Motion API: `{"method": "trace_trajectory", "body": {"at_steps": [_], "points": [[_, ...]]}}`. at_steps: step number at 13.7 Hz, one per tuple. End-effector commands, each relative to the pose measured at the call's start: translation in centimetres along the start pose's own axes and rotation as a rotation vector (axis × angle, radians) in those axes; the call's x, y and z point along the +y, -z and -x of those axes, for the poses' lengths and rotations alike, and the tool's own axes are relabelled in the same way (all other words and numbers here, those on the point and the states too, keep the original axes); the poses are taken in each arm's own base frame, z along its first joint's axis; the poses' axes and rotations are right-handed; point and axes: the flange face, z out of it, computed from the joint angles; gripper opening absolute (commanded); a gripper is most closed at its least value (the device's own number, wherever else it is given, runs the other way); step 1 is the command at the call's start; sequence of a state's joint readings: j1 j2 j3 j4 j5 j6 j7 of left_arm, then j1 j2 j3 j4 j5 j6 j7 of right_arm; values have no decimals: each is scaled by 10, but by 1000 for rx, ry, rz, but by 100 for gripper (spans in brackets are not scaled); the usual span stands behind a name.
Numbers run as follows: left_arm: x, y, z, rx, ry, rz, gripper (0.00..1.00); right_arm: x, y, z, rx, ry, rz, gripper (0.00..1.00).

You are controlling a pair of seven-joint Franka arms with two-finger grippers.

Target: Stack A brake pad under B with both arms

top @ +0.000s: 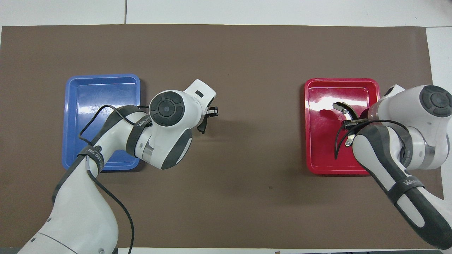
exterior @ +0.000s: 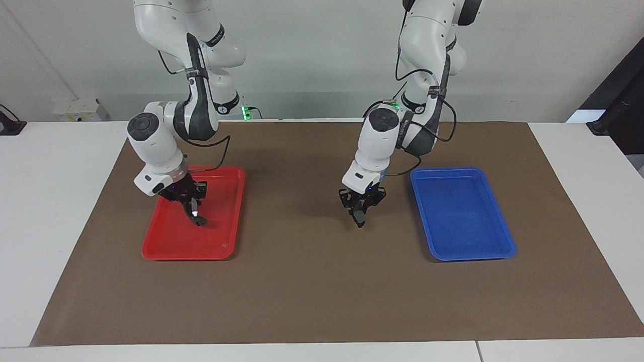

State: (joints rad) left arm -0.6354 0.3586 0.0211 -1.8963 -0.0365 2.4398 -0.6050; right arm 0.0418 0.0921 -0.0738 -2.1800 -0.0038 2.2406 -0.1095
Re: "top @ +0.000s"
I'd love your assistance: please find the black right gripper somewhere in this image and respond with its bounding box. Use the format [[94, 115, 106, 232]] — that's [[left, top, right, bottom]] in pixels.
[[341, 118, 370, 128]]

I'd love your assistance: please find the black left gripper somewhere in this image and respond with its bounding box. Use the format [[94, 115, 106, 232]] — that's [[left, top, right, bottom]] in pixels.
[[203, 106, 219, 122]]

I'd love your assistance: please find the long curved brake pad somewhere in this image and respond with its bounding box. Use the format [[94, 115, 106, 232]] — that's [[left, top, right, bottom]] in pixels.
[[333, 101, 358, 147]]

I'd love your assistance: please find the red plastic tray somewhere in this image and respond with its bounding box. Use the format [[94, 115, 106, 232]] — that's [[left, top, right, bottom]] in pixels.
[[304, 78, 381, 176]]

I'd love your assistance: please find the brown table mat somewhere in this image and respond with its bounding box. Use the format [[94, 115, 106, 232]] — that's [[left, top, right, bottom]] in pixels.
[[0, 24, 444, 249]]

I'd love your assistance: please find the blue plastic tray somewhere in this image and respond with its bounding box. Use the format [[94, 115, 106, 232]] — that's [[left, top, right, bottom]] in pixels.
[[62, 74, 141, 172]]

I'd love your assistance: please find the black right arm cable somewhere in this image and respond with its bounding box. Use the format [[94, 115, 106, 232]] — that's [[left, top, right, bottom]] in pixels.
[[334, 119, 418, 161]]

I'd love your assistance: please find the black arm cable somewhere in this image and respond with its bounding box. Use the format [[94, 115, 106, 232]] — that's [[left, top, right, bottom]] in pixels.
[[334, 119, 418, 161], [78, 104, 153, 254]]

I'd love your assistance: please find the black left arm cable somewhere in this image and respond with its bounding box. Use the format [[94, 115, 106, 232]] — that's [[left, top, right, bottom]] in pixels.
[[78, 104, 153, 254]]

